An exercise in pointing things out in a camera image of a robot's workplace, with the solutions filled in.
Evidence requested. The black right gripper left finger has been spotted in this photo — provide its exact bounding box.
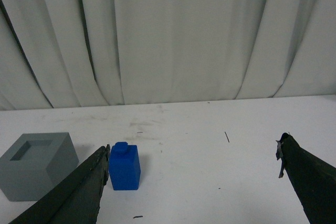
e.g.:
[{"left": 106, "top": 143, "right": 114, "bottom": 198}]
[{"left": 11, "top": 145, "right": 110, "bottom": 223}]

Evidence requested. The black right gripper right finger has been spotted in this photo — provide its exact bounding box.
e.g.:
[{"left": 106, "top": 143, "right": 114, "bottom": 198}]
[{"left": 276, "top": 133, "right": 335, "bottom": 223}]

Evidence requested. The blue plastic block part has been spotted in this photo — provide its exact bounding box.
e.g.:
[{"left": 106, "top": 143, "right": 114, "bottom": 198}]
[{"left": 109, "top": 142, "right": 141, "bottom": 190}]

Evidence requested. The gray cube base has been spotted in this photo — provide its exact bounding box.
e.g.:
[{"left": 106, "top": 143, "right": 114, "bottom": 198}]
[{"left": 1, "top": 132, "right": 79, "bottom": 201}]

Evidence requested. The white curtain backdrop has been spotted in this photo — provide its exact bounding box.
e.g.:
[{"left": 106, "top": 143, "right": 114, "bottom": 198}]
[{"left": 1, "top": 0, "right": 335, "bottom": 110}]

